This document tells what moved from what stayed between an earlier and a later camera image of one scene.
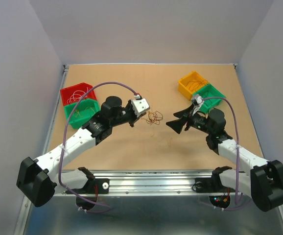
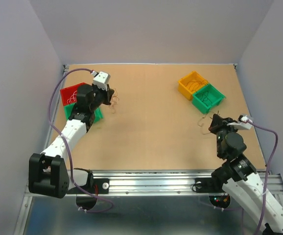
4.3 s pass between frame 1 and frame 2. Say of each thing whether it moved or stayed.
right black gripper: moved
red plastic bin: stayed
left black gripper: moved
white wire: stayed
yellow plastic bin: stayed
